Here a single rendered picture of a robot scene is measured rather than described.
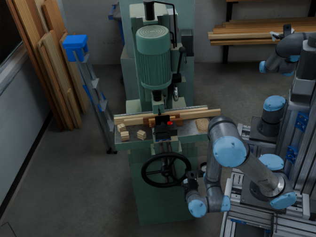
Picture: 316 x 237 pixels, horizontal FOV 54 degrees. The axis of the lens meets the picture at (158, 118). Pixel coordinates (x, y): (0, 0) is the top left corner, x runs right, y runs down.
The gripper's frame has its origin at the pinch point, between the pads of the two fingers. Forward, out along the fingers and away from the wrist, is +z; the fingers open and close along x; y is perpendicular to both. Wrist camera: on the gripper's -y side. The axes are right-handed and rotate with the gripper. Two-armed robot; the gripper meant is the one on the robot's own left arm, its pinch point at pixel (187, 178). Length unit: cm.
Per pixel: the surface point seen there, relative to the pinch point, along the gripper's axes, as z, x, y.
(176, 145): 5.8, -5.3, -18.1
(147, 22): 7, -18, -87
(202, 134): 15.8, 11.7, -21.3
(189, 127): 21.5, 4.6, -24.9
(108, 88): 234, -70, -40
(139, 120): 26.7, -26.0, -30.2
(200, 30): 247, 53, -108
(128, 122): 27, -33, -30
